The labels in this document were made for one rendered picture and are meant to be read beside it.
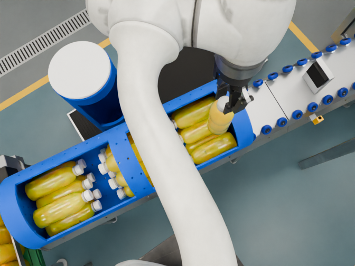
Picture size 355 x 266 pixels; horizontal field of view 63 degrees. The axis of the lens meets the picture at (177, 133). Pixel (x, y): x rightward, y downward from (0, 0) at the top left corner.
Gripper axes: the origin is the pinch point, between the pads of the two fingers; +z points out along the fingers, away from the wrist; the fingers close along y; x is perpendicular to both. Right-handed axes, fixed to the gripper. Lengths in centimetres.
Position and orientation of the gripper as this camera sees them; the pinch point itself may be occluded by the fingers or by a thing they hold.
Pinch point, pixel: (225, 99)
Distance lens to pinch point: 74.5
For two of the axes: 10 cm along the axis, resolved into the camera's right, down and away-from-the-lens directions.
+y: -4.3, -8.7, 2.5
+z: 0.5, 2.5, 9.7
